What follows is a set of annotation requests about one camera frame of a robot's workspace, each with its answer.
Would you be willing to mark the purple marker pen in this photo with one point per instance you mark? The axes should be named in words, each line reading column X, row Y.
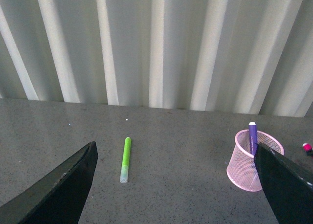
column 253, row 137

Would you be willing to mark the green marker pen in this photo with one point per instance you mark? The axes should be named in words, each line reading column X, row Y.
column 125, row 160

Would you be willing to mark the white pleated curtain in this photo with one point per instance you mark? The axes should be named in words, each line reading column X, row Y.
column 240, row 56

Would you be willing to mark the pink mesh pen cup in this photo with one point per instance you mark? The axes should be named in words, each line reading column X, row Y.
column 241, row 169

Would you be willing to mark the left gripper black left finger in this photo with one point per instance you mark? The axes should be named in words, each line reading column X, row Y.
column 57, row 198

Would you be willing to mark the pink marker pen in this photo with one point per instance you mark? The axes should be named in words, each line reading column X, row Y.
column 308, row 149

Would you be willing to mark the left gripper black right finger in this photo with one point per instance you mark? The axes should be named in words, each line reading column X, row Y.
column 287, row 186

